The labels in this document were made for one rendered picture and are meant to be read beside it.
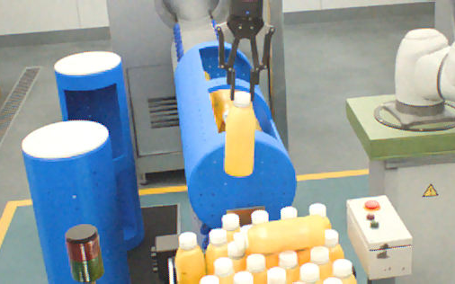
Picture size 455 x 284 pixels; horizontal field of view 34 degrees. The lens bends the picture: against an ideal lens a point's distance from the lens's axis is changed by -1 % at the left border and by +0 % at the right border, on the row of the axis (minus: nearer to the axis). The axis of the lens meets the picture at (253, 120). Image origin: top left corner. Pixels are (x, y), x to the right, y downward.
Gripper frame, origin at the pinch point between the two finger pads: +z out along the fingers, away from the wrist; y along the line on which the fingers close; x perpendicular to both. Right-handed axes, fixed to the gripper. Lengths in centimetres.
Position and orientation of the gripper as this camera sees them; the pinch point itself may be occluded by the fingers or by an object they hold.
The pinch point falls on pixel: (242, 84)
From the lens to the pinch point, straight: 169.9
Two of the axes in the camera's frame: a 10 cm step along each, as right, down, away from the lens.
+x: 1.2, 3.4, -9.3
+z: -0.5, 9.4, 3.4
